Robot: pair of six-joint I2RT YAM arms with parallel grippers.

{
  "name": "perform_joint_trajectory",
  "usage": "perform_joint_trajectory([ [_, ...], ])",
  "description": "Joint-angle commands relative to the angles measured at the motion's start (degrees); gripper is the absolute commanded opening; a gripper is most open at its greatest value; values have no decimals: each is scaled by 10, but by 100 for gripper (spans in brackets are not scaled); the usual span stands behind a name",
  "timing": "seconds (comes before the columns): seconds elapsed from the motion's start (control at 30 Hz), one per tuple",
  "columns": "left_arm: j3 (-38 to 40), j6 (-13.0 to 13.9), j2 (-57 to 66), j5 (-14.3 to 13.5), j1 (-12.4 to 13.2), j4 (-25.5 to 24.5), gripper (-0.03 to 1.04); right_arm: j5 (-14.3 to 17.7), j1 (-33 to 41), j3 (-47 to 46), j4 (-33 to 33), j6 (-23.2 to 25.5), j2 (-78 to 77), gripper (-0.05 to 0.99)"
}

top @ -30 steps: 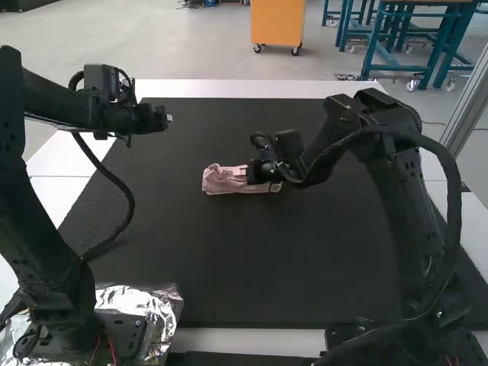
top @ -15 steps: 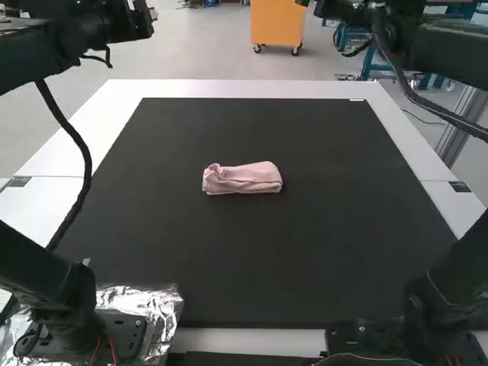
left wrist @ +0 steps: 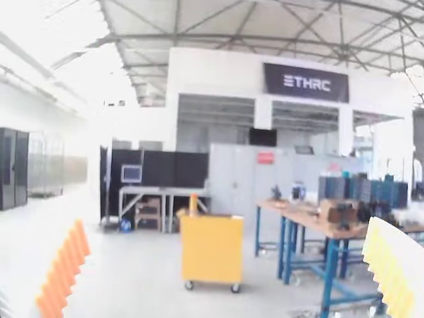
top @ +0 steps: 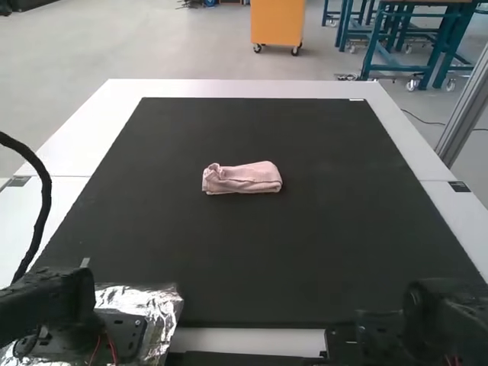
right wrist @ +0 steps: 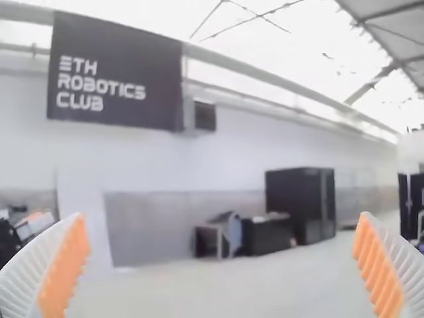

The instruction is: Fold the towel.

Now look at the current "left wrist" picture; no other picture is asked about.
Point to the dark wall banner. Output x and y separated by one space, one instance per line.
304 83

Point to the blue-legged workbench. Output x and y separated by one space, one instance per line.
275 203
331 232

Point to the grey metal table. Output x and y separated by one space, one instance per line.
155 189

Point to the yellow-orange wheeled cart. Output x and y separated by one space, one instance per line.
212 248

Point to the black tall cabinet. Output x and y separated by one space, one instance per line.
13 169

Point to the grey metal cabinet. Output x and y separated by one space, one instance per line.
232 179

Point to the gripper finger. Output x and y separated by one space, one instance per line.
397 265
63 265

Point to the black partition panel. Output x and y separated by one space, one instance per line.
172 167

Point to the small monitor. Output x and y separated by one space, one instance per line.
132 173

